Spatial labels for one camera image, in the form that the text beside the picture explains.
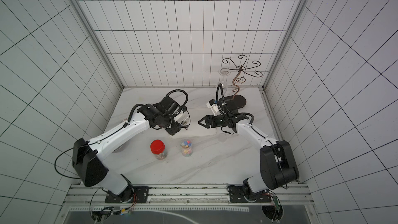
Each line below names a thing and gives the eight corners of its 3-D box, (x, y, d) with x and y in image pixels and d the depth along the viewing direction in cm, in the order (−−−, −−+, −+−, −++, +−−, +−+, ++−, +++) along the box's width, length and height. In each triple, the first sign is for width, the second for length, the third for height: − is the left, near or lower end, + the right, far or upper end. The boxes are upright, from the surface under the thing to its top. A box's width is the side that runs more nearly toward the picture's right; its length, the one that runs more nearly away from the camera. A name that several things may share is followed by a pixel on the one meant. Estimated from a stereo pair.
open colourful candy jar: (181, 157, 87) (180, 151, 80) (182, 145, 91) (181, 139, 84) (192, 157, 87) (191, 151, 80) (192, 145, 91) (192, 139, 84)
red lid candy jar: (154, 159, 85) (149, 151, 76) (156, 148, 90) (151, 139, 80) (165, 159, 85) (161, 151, 76) (167, 148, 90) (163, 139, 80)
